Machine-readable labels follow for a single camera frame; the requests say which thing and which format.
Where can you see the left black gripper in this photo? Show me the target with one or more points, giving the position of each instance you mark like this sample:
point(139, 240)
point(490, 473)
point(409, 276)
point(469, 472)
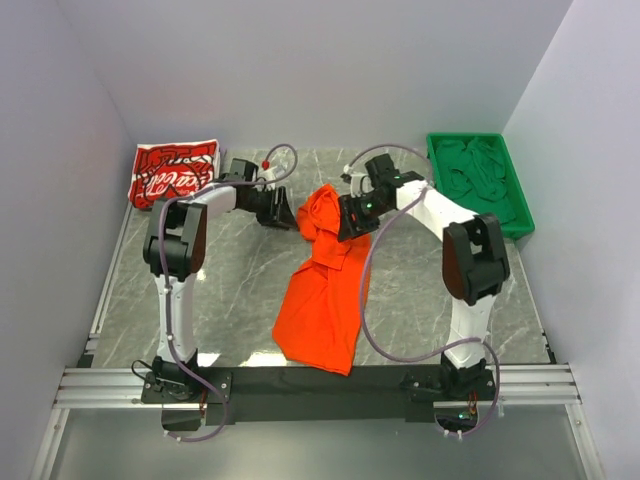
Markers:
point(272, 207)

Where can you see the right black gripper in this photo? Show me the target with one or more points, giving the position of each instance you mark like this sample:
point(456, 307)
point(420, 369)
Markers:
point(351, 218)

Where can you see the orange t-shirt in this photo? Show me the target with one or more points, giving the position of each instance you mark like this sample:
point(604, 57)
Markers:
point(319, 321)

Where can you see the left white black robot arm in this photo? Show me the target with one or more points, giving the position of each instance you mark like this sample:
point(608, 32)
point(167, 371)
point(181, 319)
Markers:
point(175, 249)

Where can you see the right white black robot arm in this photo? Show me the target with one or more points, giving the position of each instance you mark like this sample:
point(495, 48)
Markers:
point(474, 264)

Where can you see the red white printed folded t-shirt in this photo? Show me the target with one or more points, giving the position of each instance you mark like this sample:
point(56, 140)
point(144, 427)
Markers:
point(172, 170)

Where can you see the green t-shirt in bin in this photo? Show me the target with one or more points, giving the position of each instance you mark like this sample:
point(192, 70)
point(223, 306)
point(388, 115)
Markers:
point(473, 174)

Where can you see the green plastic bin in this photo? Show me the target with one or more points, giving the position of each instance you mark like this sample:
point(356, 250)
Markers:
point(523, 224)

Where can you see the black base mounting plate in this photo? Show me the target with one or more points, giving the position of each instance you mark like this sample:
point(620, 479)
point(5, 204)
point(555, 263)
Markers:
point(268, 394)

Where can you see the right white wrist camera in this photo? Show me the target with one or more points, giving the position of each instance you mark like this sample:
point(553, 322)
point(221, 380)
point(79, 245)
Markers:
point(358, 182)

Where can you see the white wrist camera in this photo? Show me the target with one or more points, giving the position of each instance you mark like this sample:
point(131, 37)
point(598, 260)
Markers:
point(272, 171)
point(358, 182)

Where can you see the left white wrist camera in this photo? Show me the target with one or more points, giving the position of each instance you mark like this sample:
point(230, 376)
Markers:
point(272, 171)

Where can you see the aluminium rail frame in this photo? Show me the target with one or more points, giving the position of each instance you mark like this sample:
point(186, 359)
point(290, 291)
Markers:
point(284, 421)

